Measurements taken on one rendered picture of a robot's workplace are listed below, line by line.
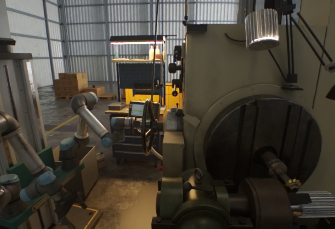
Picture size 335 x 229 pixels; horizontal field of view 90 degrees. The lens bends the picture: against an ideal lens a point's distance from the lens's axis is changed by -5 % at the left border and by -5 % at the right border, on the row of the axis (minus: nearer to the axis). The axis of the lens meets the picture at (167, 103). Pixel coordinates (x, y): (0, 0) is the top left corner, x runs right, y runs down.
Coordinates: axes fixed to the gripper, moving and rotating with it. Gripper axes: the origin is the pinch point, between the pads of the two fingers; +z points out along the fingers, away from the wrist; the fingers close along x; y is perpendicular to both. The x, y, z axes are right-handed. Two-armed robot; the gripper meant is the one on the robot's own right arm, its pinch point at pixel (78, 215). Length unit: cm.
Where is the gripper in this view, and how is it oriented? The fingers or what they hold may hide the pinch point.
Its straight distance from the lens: 127.0
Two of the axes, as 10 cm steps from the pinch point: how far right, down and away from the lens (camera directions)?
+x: -0.8, 3.6, -9.3
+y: -9.1, 3.5, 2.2
